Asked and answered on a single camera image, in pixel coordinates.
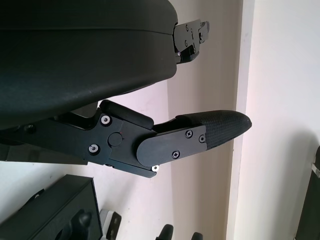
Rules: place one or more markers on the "black camera box base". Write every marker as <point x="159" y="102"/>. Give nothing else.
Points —
<point x="55" y="215"/>

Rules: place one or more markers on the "dark upright background object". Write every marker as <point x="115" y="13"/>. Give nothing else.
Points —
<point x="315" y="200"/>

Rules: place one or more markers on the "small silver depth camera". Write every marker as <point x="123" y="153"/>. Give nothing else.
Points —
<point x="110" y="225"/>

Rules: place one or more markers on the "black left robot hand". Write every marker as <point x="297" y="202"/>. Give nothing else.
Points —
<point x="75" y="62"/>

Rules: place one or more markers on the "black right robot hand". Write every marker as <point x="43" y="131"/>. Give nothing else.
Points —
<point x="164" y="233"/>

